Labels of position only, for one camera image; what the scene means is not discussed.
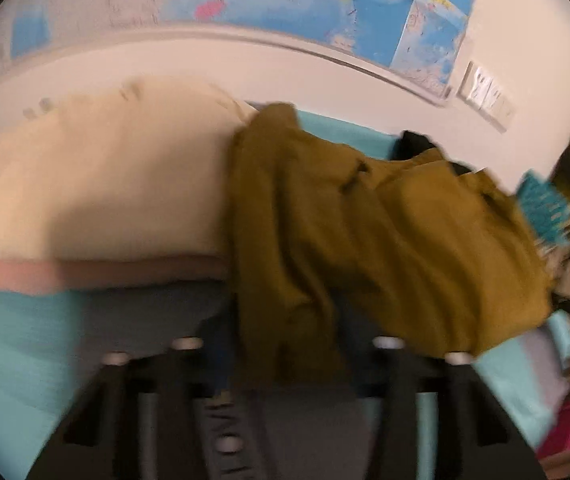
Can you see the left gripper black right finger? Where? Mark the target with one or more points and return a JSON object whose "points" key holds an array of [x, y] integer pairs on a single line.
{"points": [[513, 372]]}

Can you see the black garment on bed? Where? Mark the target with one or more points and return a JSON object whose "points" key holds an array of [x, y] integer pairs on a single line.
{"points": [[417, 151]]}

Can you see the cream folded garment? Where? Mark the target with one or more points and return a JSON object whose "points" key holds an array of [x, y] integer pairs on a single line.
{"points": [[126, 174]]}

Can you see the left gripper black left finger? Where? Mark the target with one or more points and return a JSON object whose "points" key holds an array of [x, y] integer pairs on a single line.
{"points": [[100, 436]]}

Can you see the teal bed sheet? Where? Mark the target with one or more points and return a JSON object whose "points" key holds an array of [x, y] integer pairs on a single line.
{"points": [[362, 427]]}

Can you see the white wall socket panel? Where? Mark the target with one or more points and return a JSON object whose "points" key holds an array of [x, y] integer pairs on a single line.
{"points": [[484, 94]]}

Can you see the colourful wall map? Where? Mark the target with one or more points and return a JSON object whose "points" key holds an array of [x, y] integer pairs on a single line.
{"points": [[417, 40]]}

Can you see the pink folded garment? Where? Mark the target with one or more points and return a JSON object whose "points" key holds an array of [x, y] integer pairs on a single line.
{"points": [[39, 278]]}

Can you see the top blue plastic basket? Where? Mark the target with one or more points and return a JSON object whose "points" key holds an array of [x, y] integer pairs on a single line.
{"points": [[546, 210]]}

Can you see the olive brown jacket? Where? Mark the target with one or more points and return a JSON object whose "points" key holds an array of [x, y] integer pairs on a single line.
{"points": [[445, 262]]}

